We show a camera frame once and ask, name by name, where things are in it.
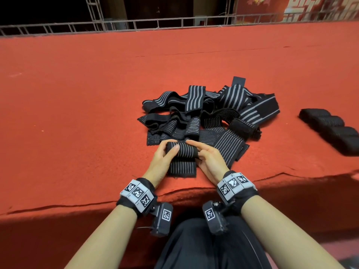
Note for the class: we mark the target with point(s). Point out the red banner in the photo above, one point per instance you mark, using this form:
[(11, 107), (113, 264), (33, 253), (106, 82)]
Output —
[(297, 7)]

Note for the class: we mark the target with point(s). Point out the person's left hand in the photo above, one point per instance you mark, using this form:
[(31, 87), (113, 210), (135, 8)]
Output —
[(160, 165)]

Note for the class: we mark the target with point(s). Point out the person's right forearm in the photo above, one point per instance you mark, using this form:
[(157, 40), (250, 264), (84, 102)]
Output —
[(280, 235)]

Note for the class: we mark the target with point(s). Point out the metal railing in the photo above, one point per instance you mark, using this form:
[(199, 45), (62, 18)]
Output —
[(168, 21)]

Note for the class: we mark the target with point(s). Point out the black trousers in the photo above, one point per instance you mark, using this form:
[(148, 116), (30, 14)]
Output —
[(207, 246)]

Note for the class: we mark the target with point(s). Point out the person's left forearm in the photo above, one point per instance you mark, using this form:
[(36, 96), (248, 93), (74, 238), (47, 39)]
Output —
[(106, 241)]

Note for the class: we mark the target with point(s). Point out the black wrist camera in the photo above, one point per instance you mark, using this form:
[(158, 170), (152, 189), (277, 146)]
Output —
[(162, 218), (214, 216)]

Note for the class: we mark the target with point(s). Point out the grey metal stand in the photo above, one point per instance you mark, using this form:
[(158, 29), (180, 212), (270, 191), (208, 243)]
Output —
[(350, 262)]

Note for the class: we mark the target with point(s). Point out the metal truss column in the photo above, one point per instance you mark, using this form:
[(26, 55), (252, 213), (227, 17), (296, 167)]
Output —
[(94, 12), (230, 9)]

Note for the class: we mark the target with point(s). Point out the person's right hand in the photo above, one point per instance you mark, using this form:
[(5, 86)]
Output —
[(212, 162)]

